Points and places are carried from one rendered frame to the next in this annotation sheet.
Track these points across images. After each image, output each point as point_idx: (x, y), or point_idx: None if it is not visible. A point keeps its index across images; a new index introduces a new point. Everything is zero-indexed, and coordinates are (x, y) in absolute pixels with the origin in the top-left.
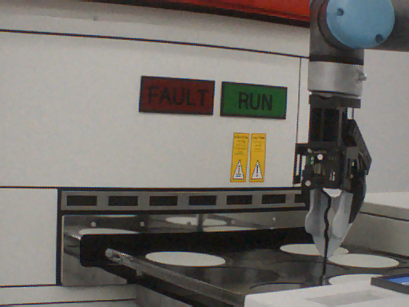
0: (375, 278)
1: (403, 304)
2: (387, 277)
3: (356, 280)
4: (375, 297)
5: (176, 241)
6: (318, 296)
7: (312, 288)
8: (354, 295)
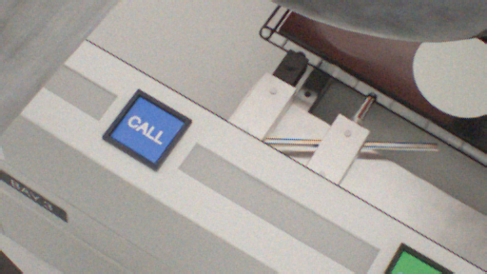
0: (135, 92)
1: (68, 129)
2: (150, 100)
3: (461, 58)
4: (105, 105)
5: None
6: (69, 65)
7: (100, 52)
8: (102, 88)
